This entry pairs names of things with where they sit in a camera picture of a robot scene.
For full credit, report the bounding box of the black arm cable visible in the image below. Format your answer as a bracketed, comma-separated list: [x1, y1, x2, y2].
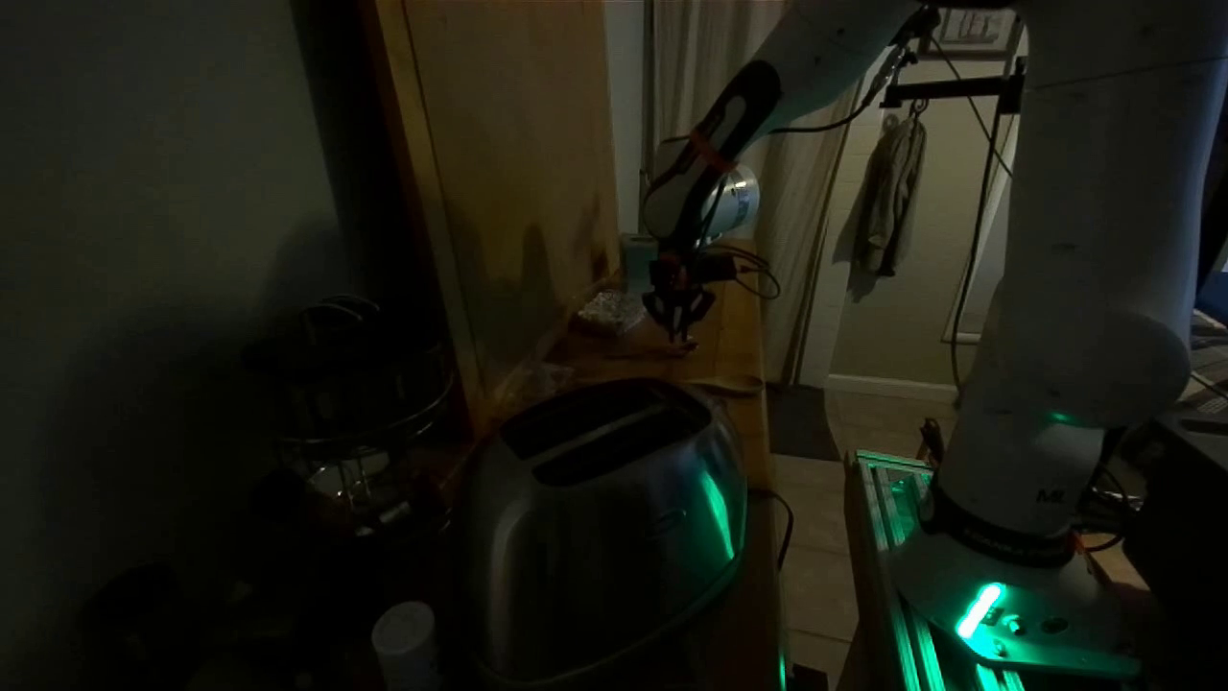
[765, 12, 942, 140]

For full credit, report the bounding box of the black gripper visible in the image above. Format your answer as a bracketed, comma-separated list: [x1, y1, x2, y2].
[637, 238, 741, 353]

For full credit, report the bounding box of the hanging grey cloth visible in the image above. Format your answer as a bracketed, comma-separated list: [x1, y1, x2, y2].
[837, 108, 934, 309]

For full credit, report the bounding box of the steel toaster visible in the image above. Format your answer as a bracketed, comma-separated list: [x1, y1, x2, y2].
[459, 378, 754, 691]

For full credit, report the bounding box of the wooden back panel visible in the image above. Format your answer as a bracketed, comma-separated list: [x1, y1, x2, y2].
[363, 0, 627, 438]

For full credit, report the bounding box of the aluminium frame rail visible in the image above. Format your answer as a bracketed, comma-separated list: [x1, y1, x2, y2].
[842, 447, 947, 691]

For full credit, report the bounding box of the light curtain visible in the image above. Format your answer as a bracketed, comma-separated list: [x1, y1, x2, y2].
[645, 0, 842, 390]

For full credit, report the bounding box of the light blue box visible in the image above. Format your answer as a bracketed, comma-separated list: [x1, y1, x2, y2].
[619, 231, 664, 294]

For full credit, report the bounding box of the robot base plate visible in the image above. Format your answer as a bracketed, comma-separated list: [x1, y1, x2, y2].
[889, 503, 1151, 682]

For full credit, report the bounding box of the white bumpy tray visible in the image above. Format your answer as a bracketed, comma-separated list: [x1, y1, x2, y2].
[575, 287, 647, 339]

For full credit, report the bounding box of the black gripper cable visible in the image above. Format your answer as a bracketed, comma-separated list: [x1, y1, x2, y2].
[714, 247, 788, 309]

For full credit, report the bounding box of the black overhead bracket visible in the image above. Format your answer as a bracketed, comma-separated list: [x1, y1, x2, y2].
[880, 50, 1029, 117]

